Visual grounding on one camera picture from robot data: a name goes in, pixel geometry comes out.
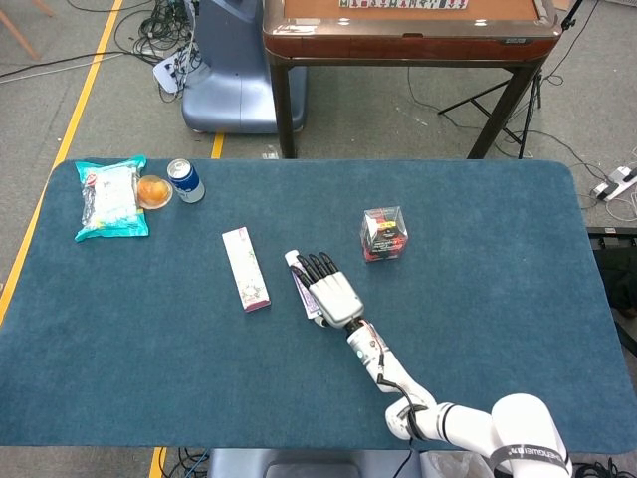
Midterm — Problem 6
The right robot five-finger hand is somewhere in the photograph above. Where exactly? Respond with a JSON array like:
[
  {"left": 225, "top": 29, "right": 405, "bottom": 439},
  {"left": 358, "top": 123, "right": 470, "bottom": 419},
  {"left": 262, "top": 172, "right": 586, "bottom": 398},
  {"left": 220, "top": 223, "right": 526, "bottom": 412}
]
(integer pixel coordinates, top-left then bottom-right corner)
[{"left": 290, "top": 252, "right": 364, "bottom": 330}]

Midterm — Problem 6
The purple and white toothpaste tube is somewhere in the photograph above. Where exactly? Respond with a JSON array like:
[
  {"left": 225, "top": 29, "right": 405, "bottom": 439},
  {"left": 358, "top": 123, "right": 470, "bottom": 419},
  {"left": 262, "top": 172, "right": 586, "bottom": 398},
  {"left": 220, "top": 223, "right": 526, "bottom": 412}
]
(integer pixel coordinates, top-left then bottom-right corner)
[{"left": 284, "top": 250, "right": 324, "bottom": 321}]

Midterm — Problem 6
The blue-grey mobile robot base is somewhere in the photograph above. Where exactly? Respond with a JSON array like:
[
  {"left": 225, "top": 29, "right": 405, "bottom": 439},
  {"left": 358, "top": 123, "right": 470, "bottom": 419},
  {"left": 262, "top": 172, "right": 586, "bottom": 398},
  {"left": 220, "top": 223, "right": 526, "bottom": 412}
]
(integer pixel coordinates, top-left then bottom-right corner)
[{"left": 180, "top": 0, "right": 309, "bottom": 135}]

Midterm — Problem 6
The clear cube box red black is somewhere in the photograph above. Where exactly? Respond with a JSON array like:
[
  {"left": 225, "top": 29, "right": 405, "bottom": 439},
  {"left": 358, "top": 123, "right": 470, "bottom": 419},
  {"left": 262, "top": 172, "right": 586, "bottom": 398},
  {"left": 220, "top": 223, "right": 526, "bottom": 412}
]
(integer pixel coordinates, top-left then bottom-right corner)
[{"left": 358, "top": 205, "right": 410, "bottom": 265}]

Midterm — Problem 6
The long white floral box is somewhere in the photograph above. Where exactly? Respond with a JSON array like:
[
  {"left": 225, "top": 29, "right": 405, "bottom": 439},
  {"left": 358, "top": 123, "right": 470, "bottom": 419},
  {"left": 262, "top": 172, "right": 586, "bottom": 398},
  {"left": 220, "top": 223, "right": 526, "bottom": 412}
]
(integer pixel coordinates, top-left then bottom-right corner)
[{"left": 221, "top": 226, "right": 273, "bottom": 314}]

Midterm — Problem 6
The blue-grey robot torso base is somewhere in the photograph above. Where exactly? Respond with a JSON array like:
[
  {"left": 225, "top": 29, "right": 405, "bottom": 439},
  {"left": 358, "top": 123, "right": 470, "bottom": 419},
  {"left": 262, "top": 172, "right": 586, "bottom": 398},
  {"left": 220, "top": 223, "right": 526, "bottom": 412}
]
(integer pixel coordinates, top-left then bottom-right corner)
[{"left": 206, "top": 447, "right": 423, "bottom": 478}]

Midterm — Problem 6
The blue and white soda can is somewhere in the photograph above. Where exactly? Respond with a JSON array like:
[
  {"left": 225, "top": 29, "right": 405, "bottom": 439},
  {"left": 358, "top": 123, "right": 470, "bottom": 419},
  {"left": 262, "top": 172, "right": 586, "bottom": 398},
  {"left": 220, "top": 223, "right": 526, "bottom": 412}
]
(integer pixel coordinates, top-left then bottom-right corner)
[{"left": 166, "top": 157, "right": 206, "bottom": 205}]

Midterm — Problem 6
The clear plastic bag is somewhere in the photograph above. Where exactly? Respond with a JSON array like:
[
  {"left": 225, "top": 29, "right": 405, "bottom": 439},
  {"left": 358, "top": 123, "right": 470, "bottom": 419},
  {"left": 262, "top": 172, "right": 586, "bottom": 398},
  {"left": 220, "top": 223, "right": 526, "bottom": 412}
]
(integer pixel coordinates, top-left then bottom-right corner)
[{"left": 420, "top": 450, "right": 494, "bottom": 478}]

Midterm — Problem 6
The blue felt table cover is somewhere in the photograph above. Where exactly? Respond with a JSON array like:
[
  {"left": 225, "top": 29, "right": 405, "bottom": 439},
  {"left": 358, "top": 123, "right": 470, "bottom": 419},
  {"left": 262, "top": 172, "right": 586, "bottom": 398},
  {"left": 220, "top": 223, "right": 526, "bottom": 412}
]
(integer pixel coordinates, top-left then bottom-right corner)
[{"left": 0, "top": 157, "right": 637, "bottom": 452}]

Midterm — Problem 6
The orange fruit jelly cup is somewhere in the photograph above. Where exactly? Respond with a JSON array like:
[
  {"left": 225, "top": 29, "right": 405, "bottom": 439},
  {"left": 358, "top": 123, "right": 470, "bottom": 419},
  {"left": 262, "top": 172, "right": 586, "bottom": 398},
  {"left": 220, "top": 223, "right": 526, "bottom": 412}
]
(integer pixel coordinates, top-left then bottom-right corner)
[{"left": 135, "top": 174, "right": 174, "bottom": 211}]

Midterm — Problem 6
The teal and white snack bag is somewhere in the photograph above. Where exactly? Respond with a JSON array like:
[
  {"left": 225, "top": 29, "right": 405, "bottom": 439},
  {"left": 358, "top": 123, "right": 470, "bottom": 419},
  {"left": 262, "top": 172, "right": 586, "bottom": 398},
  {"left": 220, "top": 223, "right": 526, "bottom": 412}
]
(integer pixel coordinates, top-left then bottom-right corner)
[{"left": 74, "top": 154, "right": 150, "bottom": 244}]

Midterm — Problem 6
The brown mahjong table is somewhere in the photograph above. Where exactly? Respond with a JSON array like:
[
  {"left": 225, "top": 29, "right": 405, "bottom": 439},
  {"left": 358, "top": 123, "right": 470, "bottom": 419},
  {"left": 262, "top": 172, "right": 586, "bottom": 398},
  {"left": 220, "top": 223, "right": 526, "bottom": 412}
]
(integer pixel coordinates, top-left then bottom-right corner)
[{"left": 262, "top": 0, "right": 563, "bottom": 160}]

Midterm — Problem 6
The white power strip with plugs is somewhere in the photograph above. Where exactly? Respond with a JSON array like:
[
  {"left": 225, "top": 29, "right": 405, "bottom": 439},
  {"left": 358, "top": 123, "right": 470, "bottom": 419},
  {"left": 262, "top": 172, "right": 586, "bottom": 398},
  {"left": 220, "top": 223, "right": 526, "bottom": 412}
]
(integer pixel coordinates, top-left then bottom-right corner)
[{"left": 151, "top": 47, "right": 200, "bottom": 95}]

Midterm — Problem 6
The black crate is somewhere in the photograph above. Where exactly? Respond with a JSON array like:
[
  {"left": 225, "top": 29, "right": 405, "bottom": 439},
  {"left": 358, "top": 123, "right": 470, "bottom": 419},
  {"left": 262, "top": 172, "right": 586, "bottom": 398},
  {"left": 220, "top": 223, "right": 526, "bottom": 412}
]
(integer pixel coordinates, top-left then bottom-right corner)
[{"left": 586, "top": 226, "right": 637, "bottom": 315}]

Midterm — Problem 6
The black tripod stand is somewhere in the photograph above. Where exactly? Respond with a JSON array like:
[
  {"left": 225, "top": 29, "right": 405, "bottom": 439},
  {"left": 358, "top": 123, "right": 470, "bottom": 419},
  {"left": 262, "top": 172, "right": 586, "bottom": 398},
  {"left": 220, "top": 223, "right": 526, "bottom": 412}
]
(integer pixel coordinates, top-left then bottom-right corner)
[{"left": 437, "top": 0, "right": 584, "bottom": 160}]

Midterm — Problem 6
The row of mahjong tiles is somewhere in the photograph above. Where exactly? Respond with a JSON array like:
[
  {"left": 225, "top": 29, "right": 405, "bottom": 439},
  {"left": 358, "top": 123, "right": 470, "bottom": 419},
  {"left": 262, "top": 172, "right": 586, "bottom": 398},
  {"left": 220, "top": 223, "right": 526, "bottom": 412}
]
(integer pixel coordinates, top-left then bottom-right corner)
[{"left": 338, "top": 0, "right": 470, "bottom": 10}]

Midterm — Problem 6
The white power strip grey stripe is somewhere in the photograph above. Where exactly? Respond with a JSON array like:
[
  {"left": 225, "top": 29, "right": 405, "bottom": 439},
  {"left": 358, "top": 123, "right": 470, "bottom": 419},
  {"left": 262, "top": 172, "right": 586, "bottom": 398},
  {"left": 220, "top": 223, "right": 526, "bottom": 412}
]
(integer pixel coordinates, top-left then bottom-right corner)
[{"left": 591, "top": 165, "right": 637, "bottom": 202}]

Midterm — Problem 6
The wooden furniture leg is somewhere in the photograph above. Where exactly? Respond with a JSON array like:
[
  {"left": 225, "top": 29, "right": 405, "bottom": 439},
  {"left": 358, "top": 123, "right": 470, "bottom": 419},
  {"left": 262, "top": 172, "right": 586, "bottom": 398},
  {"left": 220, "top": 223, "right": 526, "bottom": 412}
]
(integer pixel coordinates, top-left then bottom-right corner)
[{"left": 0, "top": 0, "right": 56, "bottom": 62}]

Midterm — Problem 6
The black cable bundle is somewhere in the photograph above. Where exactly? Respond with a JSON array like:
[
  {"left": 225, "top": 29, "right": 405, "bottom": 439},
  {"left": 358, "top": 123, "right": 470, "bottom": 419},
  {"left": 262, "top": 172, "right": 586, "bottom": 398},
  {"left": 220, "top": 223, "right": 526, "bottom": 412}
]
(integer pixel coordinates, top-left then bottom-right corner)
[{"left": 113, "top": 0, "right": 200, "bottom": 104}]

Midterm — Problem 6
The long black floor cable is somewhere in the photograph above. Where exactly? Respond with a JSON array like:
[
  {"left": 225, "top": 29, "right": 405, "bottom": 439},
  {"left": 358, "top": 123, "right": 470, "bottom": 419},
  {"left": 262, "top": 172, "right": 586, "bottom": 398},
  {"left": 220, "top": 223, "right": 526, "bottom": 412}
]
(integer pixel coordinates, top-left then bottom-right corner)
[{"left": 0, "top": 49, "right": 125, "bottom": 81}]

